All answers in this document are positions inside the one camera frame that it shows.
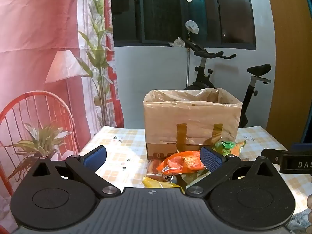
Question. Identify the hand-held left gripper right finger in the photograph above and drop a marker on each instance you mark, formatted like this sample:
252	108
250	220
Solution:
212	158

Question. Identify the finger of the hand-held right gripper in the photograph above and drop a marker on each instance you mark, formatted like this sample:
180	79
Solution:
270	155

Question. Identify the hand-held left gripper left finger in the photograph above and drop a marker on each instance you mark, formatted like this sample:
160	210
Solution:
93	157

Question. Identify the pale green snack packet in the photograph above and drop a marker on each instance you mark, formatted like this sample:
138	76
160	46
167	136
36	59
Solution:
195	177

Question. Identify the orange snack packet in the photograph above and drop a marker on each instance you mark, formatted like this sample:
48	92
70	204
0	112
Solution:
182	162

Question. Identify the cardboard box with plastic liner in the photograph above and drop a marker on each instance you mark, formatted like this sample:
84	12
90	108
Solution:
190	117

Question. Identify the clear packet of brown snacks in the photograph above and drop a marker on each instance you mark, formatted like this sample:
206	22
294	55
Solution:
153	168

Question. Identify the person's right hand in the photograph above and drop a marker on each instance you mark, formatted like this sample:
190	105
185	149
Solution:
309	207

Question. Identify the checkered floral tablecloth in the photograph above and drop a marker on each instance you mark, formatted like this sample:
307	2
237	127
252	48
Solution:
121	146

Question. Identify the grey fluffy cloth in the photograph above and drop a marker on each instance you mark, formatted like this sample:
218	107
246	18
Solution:
301	220

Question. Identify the large yellow snack packet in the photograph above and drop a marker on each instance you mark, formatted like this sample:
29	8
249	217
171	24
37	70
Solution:
156	182

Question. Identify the wooden door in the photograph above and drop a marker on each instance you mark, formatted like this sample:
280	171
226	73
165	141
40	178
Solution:
287	78

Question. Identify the black exercise bike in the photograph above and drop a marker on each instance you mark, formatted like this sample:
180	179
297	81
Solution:
202	78

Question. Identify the thin metal pole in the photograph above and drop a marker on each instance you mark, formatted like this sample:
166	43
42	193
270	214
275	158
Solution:
188	61

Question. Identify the crumpled white cloth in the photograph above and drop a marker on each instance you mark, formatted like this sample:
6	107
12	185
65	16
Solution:
177	42

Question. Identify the dark window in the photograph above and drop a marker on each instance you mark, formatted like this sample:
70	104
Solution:
165	17

